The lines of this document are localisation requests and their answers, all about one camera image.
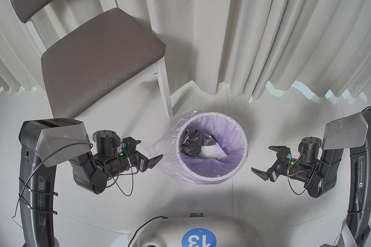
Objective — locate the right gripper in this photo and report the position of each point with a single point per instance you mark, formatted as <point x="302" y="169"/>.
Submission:
<point x="278" y="172"/>

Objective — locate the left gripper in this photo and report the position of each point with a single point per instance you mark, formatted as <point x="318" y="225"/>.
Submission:
<point x="139" y="163"/>

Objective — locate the purple plastic bag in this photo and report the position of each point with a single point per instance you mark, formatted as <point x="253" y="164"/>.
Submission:
<point x="232" y="150"/>

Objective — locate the black plastic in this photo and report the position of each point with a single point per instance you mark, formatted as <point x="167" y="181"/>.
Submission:
<point x="194" y="141"/>

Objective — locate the clear printed wrapper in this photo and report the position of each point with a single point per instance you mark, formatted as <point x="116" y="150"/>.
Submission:
<point x="214" y="153"/>

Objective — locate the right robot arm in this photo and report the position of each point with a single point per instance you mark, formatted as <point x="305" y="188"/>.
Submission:
<point x="342" y="133"/>

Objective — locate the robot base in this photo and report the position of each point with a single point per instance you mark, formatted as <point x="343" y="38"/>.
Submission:
<point x="232" y="231"/>

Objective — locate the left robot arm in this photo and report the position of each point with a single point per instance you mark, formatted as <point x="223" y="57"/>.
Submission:
<point x="63" y="135"/>

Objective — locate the white trash bin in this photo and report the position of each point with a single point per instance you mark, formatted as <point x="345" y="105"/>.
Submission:
<point x="208" y="177"/>

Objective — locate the white chair grey cushions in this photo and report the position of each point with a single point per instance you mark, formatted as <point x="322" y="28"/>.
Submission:
<point x="101" y="52"/>

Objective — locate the white curtain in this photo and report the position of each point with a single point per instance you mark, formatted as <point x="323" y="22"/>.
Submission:
<point x="188" y="23"/>
<point x="304" y="23"/>

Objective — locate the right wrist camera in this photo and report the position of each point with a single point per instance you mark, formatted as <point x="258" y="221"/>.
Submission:
<point x="284" y="156"/>

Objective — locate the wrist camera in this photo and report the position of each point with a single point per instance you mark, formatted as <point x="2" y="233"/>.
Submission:
<point x="129" y="144"/>
<point x="284" y="156"/>

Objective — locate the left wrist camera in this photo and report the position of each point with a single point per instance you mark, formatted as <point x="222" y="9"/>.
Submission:
<point x="129" y="144"/>

